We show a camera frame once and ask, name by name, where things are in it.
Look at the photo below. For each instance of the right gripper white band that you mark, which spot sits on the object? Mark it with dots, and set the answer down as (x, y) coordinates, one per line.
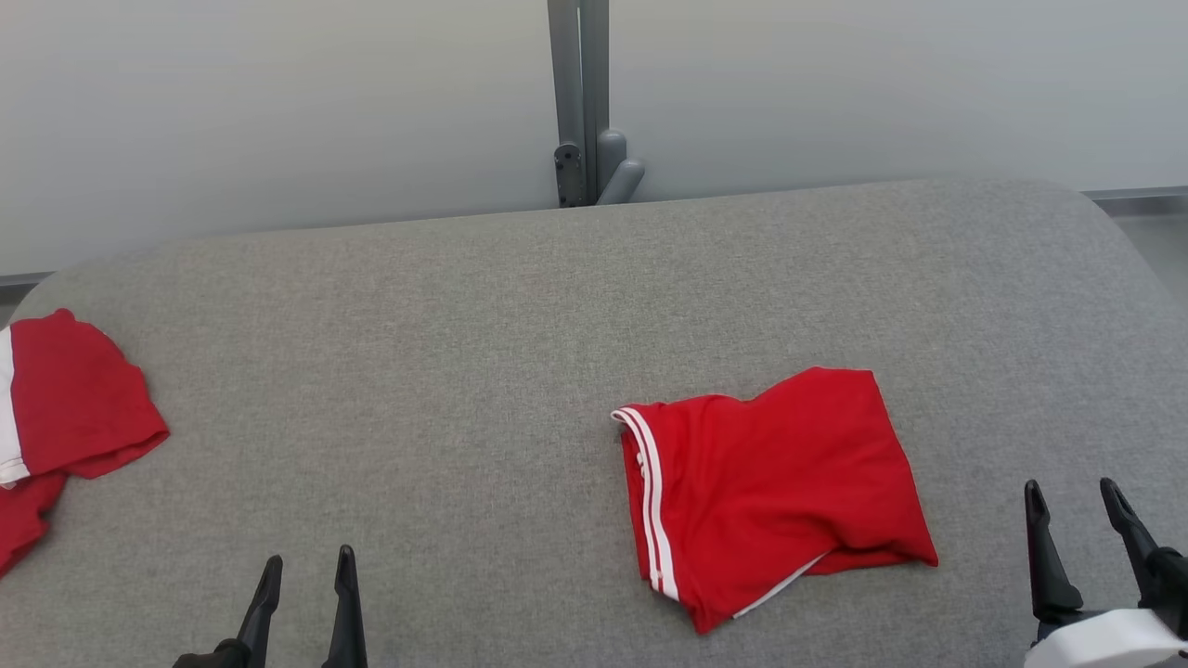
(1104, 645)

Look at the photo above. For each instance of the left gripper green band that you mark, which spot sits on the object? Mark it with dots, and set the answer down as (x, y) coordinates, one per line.
(215, 657)

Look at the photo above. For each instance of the red garment with white band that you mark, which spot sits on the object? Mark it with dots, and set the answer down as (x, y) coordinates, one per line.
(79, 399)

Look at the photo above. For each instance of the red shorts with white stripes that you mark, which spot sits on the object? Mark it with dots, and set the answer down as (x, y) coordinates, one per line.
(770, 492)

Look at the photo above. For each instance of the grey rounded partition foot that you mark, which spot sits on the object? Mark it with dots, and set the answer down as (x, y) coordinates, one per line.
(620, 172)

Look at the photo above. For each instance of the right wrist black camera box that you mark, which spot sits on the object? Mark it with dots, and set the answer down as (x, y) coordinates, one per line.
(1171, 584)

